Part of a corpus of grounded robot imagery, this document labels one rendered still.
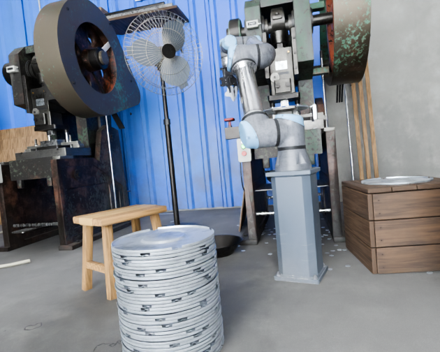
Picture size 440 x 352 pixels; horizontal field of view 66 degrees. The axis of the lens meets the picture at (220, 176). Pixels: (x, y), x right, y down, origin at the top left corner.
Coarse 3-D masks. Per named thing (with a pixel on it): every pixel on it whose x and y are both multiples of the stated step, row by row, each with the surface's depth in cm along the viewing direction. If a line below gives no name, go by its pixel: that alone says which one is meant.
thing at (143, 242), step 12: (168, 228) 110; (180, 228) 109; (192, 228) 107; (204, 228) 105; (120, 240) 99; (132, 240) 98; (144, 240) 94; (156, 240) 92; (168, 240) 92; (180, 240) 92; (192, 240) 91; (204, 240) 89; (132, 252) 84; (144, 252) 83
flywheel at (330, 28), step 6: (330, 0) 230; (330, 6) 232; (330, 24) 237; (330, 30) 238; (330, 36) 238; (330, 42) 238; (330, 48) 237; (330, 54) 236; (330, 60) 235; (330, 66) 238
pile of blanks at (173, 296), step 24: (120, 264) 87; (144, 264) 83; (168, 264) 84; (192, 264) 86; (216, 264) 95; (120, 288) 89; (144, 288) 84; (168, 288) 84; (192, 288) 86; (216, 288) 95; (120, 312) 90; (144, 312) 84; (168, 312) 84; (192, 312) 86; (216, 312) 93; (144, 336) 85; (168, 336) 84; (192, 336) 86; (216, 336) 92
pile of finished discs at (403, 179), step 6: (366, 180) 165; (372, 180) 164; (378, 180) 161; (384, 180) 153; (390, 180) 151; (396, 180) 149; (402, 180) 148; (408, 180) 148; (414, 180) 148; (420, 180) 146; (426, 180) 140
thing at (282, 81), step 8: (280, 48) 210; (288, 48) 209; (280, 56) 211; (288, 56) 210; (272, 64) 212; (280, 64) 211; (288, 64) 210; (272, 72) 212; (280, 72) 211; (288, 72) 210; (272, 80) 212; (280, 80) 209; (288, 80) 208; (272, 88) 213; (280, 88) 209; (288, 88) 208
